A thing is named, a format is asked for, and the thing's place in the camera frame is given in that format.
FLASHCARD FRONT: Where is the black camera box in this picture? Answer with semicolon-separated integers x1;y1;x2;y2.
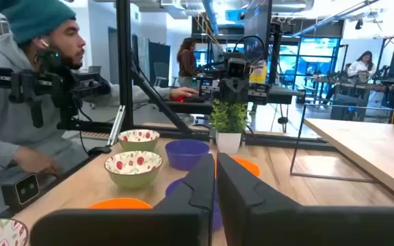
0;172;42;212

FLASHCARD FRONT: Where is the teal knit hat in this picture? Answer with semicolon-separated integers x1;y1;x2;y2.
0;0;77;45

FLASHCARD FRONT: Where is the person's hand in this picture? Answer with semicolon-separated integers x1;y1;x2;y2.
12;146;63;176
168;86;200;100

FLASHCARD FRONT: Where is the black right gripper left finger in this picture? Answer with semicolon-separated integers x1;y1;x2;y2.
29;152;216;246

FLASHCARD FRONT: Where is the green plant in white pot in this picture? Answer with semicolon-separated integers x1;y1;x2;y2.
209;98;250;155

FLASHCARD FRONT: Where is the orange plastic bowl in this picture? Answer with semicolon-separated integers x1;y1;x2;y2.
87;197;154;210
213;156;261;179

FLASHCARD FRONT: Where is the black desk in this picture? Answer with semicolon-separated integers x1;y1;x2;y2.
148;83;306;116

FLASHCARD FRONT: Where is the wooden shelf with black legs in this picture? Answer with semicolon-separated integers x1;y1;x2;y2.
289;103;394;207

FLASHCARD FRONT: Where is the silver metal bar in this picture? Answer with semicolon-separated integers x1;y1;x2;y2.
107;105;127;147

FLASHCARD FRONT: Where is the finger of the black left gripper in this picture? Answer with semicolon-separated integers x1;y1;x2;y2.
233;79;250;103
218;79;235;103

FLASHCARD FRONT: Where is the black monitor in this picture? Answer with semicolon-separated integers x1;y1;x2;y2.
243;0;274;52

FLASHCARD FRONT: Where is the black aluminium frame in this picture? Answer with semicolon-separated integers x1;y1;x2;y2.
55;0;338;152

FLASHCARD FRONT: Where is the blue plastic bowl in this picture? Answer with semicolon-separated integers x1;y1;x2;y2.
165;177;224;232
164;139;211;172

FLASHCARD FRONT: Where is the yellow plastic container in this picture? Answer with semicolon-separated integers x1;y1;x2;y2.
249;60;268;83

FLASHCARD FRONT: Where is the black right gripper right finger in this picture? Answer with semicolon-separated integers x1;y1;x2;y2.
216;152;394;246

